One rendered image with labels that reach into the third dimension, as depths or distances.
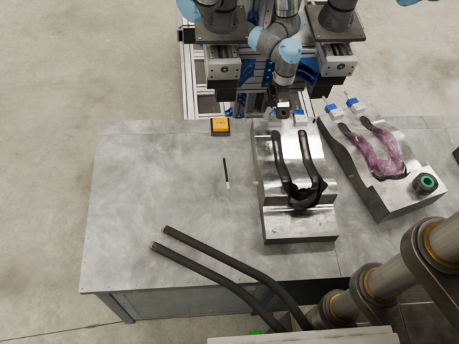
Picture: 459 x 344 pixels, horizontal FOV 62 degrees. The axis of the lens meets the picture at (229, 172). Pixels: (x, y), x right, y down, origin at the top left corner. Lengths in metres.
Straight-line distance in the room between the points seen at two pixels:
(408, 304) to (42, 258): 1.90
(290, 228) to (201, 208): 0.33
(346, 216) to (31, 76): 2.41
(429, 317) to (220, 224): 0.75
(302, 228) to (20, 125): 2.07
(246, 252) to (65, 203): 1.37
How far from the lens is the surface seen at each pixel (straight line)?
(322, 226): 1.39
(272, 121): 1.51
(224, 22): 1.62
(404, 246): 0.69
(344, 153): 1.56
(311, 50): 1.79
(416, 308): 0.92
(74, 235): 2.34
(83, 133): 2.69
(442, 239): 0.64
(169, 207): 1.42
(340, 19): 1.73
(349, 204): 1.53
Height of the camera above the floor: 2.08
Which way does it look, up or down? 59 degrees down
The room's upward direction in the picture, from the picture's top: 8 degrees clockwise
